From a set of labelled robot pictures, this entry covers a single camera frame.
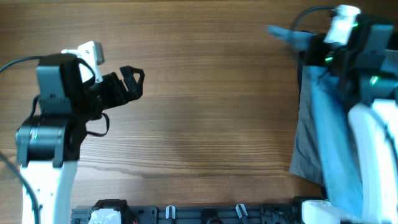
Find light blue denim jeans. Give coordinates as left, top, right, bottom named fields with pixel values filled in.
left=266, top=24, right=364, bottom=218

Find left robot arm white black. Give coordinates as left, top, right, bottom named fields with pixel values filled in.
left=16, top=53, right=145, bottom=223

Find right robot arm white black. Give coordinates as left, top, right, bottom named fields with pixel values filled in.
left=302, top=10, right=397, bottom=223

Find grey shorts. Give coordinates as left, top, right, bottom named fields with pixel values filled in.
left=289, top=49, right=398, bottom=187

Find black mounting rail base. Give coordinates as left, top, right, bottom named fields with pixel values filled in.
left=70, top=198, right=330, bottom=224

